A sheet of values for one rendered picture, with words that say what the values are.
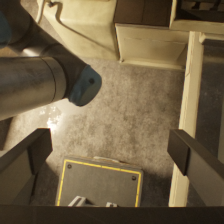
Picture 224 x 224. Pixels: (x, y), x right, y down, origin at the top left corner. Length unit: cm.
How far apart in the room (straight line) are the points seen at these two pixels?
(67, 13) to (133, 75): 85
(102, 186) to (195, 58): 115
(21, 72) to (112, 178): 124
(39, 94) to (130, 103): 148
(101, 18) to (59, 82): 116
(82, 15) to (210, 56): 96
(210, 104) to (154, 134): 78
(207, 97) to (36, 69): 92
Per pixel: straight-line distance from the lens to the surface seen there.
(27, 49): 34
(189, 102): 101
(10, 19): 31
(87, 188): 144
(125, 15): 134
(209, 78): 105
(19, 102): 21
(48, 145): 17
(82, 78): 27
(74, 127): 176
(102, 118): 168
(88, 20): 139
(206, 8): 94
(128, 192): 139
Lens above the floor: 164
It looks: 79 degrees down
